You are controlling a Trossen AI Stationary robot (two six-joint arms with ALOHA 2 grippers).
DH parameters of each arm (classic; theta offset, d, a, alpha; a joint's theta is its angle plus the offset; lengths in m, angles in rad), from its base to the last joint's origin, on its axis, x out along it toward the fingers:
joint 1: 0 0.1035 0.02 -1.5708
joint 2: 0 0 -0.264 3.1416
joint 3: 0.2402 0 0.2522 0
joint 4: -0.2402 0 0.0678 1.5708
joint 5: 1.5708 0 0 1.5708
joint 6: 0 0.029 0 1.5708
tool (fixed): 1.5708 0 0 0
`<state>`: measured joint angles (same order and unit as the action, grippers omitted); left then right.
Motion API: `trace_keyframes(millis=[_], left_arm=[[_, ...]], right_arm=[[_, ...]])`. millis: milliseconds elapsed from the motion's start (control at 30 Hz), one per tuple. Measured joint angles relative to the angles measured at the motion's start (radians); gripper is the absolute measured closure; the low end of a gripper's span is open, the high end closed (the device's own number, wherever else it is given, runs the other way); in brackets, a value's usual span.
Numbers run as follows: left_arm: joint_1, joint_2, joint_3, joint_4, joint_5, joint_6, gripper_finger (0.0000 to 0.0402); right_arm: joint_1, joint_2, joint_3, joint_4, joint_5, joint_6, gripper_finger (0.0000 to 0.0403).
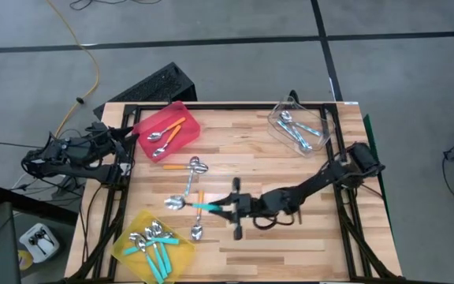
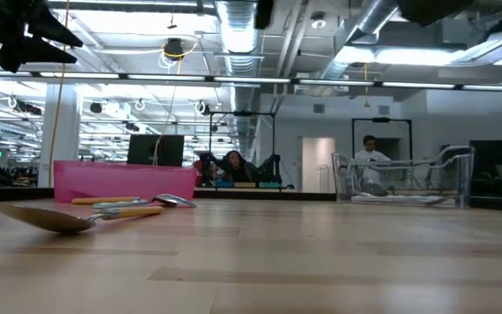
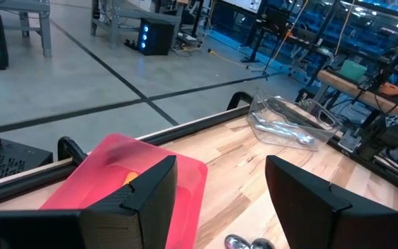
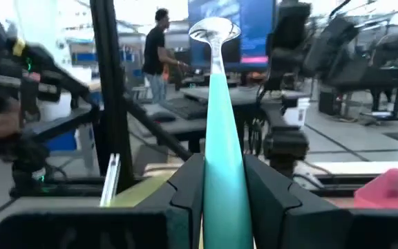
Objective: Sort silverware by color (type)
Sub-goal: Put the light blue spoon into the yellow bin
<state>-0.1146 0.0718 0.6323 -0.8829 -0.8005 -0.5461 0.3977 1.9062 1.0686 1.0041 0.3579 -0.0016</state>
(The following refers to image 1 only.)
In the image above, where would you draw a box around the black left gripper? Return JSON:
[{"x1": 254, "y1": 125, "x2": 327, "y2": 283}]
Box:
[{"x1": 88, "y1": 121, "x2": 140, "y2": 165}]

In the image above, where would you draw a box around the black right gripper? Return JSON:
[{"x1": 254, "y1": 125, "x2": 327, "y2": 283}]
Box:
[{"x1": 210, "y1": 177, "x2": 267, "y2": 241}]

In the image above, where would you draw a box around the teal-handled metal spoon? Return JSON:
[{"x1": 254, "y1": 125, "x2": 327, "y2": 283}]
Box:
[
  {"x1": 151, "y1": 220, "x2": 169, "y2": 279},
  {"x1": 163, "y1": 195, "x2": 223, "y2": 212},
  {"x1": 143, "y1": 226, "x2": 173, "y2": 275},
  {"x1": 122, "y1": 231, "x2": 173, "y2": 256},
  {"x1": 129, "y1": 232, "x2": 181, "y2": 245},
  {"x1": 136, "y1": 239, "x2": 165, "y2": 284}
]

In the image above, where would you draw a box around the orange-handled metal spoon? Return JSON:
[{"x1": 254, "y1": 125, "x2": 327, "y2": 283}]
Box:
[
  {"x1": 147, "y1": 116, "x2": 187, "y2": 142},
  {"x1": 191, "y1": 189, "x2": 206, "y2": 241},
  {"x1": 151, "y1": 124, "x2": 183, "y2": 158},
  {"x1": 162, "y1": 163, "x2": 210, "y2": 175}
]

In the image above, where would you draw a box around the blue-striped-handle metal spoon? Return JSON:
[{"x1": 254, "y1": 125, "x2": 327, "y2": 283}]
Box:
[
  {"x1": 285, "y1": 118, "x2": 314, "y2": 152},
  {"x1": 276, "y1": 119, "x2": 311, "y2": 151},
  {"x1": 184, "y1": 155, "x2": 200, "y2": 197},
  {"x1": 280, "y1": 110, "x2": 323, "y2": 137}
]

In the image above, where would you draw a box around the red translucent plastic bin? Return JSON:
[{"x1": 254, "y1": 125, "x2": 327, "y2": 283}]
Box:
[{"x1": 130, "y1": 100, "x2": 202, "y2": 162}]

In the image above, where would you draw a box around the yellow translucent plastic bin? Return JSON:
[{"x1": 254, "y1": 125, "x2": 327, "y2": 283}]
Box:
[{"x1": 110, "y1": 208, "x2": 195, "y2": 284}]

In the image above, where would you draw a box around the black perforated box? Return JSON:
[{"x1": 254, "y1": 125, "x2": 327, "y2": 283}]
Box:
[{"x1": 92, "y1": 62, "x2": 198, "y2": 121}]

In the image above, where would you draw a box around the black floor beam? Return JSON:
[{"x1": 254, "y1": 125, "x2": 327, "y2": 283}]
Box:
[{"x1": 0, "y1": 185, "x2": 80, "y2": 226}]

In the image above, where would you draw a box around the clear plastic bin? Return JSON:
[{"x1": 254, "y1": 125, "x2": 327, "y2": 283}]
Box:
[{"x1": 266, "y1": 95, "x2": 337, "y2": 153}]

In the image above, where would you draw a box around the white tray with earphones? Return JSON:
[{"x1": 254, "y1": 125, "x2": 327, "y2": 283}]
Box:
[{"x1": 18, "y1": 222, "x2": 61, "y2": 264}]

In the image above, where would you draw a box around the green panel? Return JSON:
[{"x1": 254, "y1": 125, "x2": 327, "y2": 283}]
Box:
[{"x1": 363, "y1": 113, "x2": 393, "y2": 237}]

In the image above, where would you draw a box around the yellow extension cable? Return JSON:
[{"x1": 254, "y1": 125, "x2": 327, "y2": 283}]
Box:
[{"x1": 45, "y1": 0, "x2": 101, "y2": 134}]

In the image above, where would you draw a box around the white cable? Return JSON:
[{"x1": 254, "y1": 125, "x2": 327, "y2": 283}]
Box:
[{"x1": 9, "y1": 159, "x2": 61, "y2": 190}]

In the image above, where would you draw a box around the thin black floor cable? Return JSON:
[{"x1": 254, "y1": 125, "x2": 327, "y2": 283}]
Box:
[{"x1": 68, "y1": 0, "x2": 163, "y2": 11}]

